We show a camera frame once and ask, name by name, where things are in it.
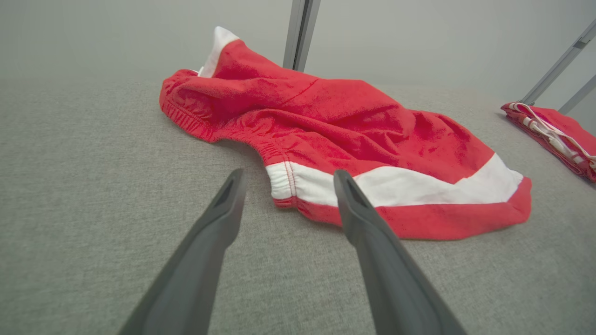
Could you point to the grey metal stand bars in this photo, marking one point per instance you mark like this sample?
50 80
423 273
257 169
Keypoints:
558 65

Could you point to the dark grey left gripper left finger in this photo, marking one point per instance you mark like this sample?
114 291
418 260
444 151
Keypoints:
195 270

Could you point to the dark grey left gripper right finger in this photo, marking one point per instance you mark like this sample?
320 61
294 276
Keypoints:
391 288

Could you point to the red basketball jersey number 23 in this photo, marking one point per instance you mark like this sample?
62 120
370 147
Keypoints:
558 130

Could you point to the red Bulls jersey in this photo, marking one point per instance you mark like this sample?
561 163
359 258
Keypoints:
335 125

